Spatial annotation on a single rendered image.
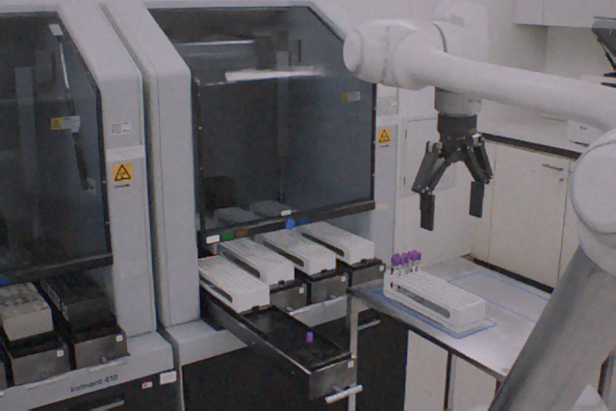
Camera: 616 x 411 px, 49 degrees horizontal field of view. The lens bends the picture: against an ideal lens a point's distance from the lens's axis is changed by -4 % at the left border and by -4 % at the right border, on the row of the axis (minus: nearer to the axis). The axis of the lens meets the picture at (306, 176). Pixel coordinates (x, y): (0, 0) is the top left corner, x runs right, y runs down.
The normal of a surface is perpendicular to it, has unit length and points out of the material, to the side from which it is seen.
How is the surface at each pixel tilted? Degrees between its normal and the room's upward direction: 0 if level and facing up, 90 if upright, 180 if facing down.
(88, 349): 90
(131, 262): 90
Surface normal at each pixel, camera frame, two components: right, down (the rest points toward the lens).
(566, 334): -0.68, 0.31
